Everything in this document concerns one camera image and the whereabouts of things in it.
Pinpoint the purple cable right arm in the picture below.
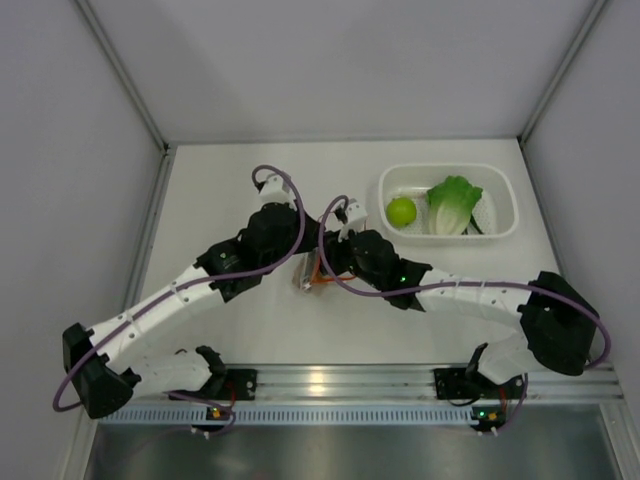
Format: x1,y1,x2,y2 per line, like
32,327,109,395
317,196,614,369

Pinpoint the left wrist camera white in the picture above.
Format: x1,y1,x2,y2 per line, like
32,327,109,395
258,173,294,205

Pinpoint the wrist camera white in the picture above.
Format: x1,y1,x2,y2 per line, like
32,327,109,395
334,198,368,242
258,173,294,205

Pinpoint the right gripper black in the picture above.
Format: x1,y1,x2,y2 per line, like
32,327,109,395
310,223,385,292

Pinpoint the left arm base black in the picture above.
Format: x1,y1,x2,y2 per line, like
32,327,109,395
212,368,258,401

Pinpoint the aluminium frame post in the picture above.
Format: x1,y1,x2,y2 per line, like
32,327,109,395
518,0,611,148
72,0,169,152

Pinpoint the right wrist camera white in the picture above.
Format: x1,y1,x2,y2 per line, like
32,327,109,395
334,198,368,242

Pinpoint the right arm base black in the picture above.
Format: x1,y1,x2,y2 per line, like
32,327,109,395
433,367,476,400

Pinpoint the green fake lettuce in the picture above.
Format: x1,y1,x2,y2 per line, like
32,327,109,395
425,176,483,236

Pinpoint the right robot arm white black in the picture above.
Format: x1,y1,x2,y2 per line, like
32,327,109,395
319,230,599,397

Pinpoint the aluminium mounting rail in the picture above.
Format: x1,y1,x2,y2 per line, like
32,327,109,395
129,363,624,404

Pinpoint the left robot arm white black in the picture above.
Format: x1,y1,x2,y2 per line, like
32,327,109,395
62,202,319,419

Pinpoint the white perforated plastic basket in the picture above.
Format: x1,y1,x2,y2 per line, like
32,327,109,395
378,163,519,246

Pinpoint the slotted grey cable duct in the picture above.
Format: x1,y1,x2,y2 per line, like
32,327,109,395
102,404,504,427

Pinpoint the left aluminium frame post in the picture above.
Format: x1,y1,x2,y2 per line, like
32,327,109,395
72,0,169,152

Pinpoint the green fake apple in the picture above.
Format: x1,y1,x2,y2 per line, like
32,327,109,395
385,197,417,229

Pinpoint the brown fake longan bunch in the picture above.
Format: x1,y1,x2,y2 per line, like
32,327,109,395
293,253,316,292

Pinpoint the dark green fake vegetable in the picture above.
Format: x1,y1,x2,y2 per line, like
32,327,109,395
394,185,489,236

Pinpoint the clear zip bag orange seal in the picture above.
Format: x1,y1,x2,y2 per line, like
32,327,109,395
301,249,335,294

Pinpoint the right aluminium frame post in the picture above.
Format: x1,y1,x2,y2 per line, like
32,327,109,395
518,0,611,148

